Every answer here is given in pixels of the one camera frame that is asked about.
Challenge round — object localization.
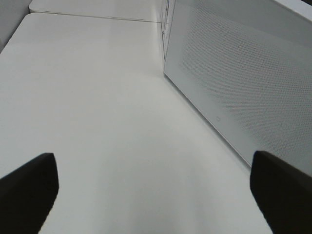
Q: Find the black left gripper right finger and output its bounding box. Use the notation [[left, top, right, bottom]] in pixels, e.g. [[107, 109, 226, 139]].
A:
[[250, 151, 312, 234]]

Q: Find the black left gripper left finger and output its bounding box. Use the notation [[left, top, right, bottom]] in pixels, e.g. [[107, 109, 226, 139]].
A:
[[0, 153, 59, 234]]

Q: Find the white microwave door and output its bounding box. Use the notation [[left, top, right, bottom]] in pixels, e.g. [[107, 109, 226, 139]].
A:
[[164, 0, 312, 174]]

